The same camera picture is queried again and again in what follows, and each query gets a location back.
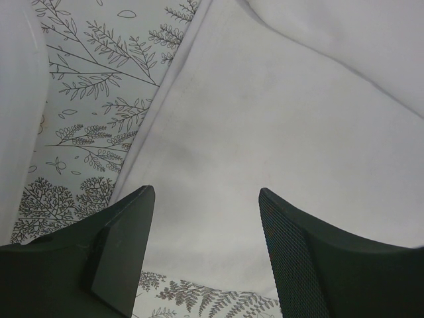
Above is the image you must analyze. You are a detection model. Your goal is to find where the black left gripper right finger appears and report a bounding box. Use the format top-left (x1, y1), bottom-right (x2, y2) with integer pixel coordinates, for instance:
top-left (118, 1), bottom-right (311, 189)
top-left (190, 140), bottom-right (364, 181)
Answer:
top-left (258, 188), bottom-right (423, 317)

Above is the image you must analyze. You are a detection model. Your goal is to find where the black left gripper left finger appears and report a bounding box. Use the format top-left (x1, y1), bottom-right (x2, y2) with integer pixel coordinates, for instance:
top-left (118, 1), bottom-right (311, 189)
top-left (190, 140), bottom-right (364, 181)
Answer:
top-left (1, 185), bottom-right (155, 317)

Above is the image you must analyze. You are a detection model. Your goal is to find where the white t shirt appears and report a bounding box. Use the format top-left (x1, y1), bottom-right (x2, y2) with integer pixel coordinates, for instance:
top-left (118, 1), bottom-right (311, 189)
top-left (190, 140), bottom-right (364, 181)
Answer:
top-left (113, 1), bottom-right (423, 297)

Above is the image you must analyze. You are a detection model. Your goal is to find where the floral patterned table mat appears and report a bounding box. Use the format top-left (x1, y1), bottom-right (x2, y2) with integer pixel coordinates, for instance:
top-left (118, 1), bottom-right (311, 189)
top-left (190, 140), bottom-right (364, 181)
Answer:
top-left (8, 1), bottom-right (281, 317)

